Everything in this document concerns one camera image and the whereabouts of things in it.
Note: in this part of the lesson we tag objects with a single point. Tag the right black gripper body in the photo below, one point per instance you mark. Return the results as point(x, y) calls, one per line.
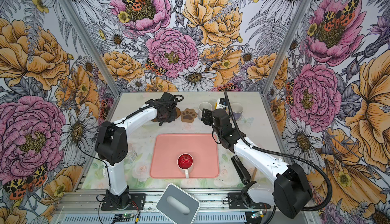
point(209, 120)

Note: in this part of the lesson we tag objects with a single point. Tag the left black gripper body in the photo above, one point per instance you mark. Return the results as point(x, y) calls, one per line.
point(169, 116)

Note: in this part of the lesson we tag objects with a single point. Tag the matte brown round coaster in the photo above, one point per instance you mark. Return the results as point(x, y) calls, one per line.
point(178, 112)

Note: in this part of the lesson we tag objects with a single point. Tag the lavender mug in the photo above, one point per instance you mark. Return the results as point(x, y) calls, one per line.
point(237, 110)

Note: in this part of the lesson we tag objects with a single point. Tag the brown paw print coaster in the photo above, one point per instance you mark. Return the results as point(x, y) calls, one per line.
point(188, 115)

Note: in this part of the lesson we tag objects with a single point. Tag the red inside white mug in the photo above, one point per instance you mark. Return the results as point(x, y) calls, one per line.
point(185, 162)

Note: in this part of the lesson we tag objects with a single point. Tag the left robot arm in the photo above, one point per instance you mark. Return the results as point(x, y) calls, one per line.
point(112, 143)

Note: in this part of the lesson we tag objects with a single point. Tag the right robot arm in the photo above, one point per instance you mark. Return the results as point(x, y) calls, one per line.
point(290, 191)

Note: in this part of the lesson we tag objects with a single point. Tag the pink plastic tray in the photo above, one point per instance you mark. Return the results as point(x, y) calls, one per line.
point(168, 147)

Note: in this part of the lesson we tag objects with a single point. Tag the clear glass jar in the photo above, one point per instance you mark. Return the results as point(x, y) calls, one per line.
point(132, 154)

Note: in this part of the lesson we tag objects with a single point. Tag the black stapler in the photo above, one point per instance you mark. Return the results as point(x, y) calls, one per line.
point(242, 172)

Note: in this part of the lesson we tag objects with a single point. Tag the grey tissue box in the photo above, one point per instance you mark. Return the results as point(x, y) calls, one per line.
point(177, 205)

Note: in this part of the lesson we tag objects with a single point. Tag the green circuit board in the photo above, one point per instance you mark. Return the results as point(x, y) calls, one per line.
point(125, 217)

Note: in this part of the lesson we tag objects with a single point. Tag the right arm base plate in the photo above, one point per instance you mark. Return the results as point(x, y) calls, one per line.
point(235, 201)

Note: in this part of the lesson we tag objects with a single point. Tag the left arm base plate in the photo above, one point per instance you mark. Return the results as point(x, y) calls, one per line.
point(131, 202)

